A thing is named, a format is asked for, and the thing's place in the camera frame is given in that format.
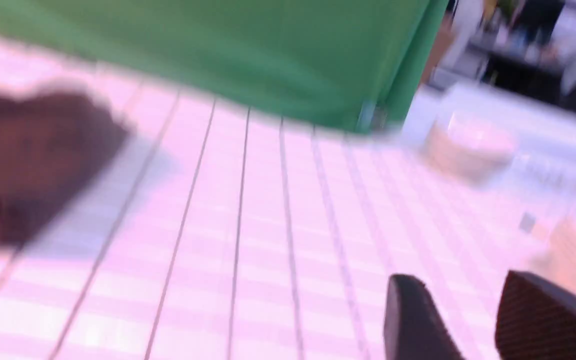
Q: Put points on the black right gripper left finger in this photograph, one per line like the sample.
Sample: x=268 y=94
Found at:
x=413 y=328

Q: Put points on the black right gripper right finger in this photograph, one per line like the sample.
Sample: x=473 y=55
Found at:
x=536 y=319

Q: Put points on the gray long-sleeved shirt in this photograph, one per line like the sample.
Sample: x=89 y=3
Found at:
x=53 y=145

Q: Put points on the white grid tablecloth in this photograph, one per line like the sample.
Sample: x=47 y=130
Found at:
x=220 y=233

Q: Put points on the green backdrop cloth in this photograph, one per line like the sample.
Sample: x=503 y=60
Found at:
x=349 y=65

